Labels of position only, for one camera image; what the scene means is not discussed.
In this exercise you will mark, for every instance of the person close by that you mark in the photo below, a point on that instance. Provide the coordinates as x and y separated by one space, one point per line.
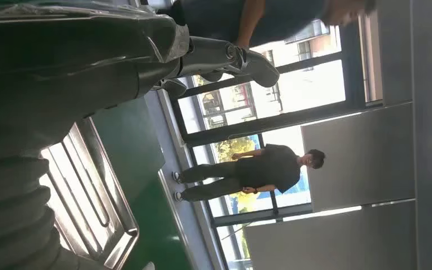
275 18

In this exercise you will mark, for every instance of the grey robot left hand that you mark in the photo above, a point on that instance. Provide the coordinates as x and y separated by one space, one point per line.
70 56

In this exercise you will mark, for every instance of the green conveyor belt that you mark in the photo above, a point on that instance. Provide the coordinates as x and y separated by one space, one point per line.
152 231

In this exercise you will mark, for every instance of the standing person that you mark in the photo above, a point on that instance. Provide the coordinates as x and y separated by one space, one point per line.
260 173

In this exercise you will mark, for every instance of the electronic scale with steel tray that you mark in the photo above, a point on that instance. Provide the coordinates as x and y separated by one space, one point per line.
89 193

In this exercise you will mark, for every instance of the dark window frame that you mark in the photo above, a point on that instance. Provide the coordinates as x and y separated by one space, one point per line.
268 125

